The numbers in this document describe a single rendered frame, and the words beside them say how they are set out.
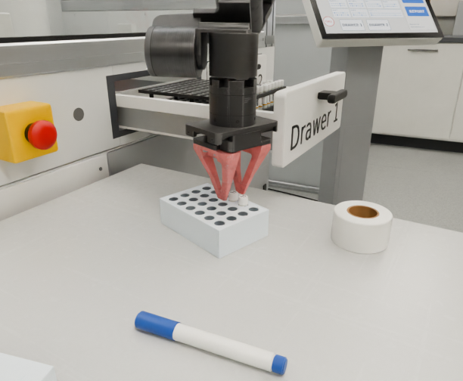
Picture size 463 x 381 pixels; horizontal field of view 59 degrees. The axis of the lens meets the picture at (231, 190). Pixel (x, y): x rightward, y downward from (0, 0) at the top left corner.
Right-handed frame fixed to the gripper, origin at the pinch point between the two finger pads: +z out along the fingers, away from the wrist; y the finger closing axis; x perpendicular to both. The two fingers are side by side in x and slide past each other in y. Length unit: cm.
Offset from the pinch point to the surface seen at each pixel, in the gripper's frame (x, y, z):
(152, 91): -28.8, -6.5, -8.8
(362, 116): -50, -118, 14
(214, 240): 4.7, 6.8, 3.0
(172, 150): -37.1, -16.0, 6.1
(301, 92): -1.7, -15.3, -11.1
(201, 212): -0.1, 5.0, 1.8
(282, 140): 0.0, -9.7, -5.2
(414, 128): -109, -305, 59
